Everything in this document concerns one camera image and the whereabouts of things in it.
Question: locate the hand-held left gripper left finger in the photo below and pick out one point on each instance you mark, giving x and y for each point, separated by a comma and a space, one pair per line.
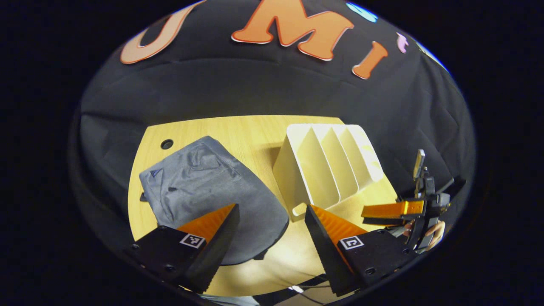
216, 250

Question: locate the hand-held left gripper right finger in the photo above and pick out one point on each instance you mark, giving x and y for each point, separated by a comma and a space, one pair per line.
323, 250

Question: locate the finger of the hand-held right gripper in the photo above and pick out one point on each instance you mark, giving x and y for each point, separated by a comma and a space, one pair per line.
391, 209

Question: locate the grey schoolbag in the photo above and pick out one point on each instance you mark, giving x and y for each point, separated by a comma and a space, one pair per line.
204, 178

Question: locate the white bookshelf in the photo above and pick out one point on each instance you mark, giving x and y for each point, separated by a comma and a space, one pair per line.
323, 170

